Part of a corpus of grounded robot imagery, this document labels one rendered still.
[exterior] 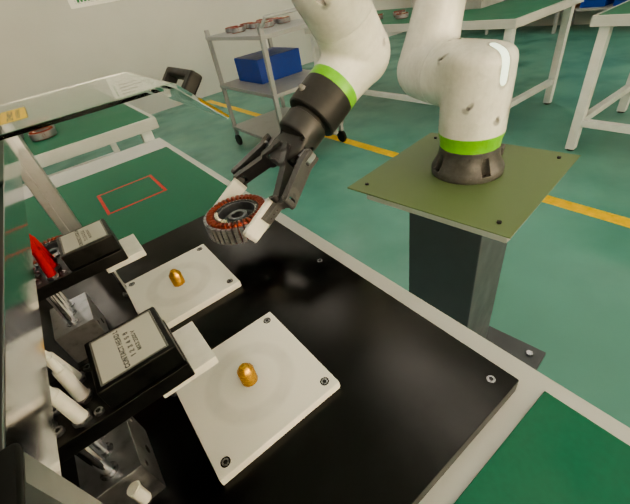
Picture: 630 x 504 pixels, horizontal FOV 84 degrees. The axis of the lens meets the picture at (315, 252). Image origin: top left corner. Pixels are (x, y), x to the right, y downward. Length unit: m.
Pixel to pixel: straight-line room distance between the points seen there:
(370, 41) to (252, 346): 0.49
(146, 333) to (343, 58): 0.49
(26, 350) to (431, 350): 0.38
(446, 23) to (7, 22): 5.12
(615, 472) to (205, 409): 0.40
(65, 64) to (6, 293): 5.42
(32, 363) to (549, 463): 0.41
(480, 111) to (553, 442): 0.54
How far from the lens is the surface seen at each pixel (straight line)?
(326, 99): 0.61
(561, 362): 1.49
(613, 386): 1.49
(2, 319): 0.21
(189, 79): 0.57
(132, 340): 0.35
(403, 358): 0.45
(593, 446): 0.46
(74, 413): 0.34
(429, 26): 0.88
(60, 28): 5.62
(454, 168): 0.81
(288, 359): 0.45
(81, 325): 0.57
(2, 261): 0.26
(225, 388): 0.45
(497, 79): 0.75
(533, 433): 0.45
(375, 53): 0.65
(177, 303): 0.58
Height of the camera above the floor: 1.14
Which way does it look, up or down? 37 degrees down
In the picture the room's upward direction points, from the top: 12 degrees counter-clockwise
